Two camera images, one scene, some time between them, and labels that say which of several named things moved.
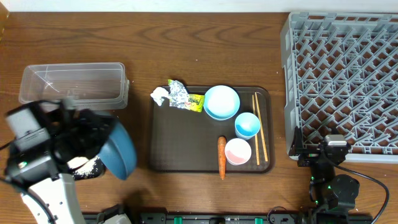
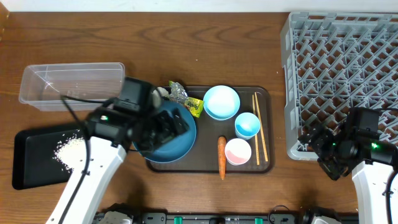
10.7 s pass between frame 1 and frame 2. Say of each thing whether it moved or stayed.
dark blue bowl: moved
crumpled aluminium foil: stayed
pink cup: stayed
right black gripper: moved
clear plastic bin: stayed
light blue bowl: stayed
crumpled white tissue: stayed
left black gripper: moved
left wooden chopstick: stayed
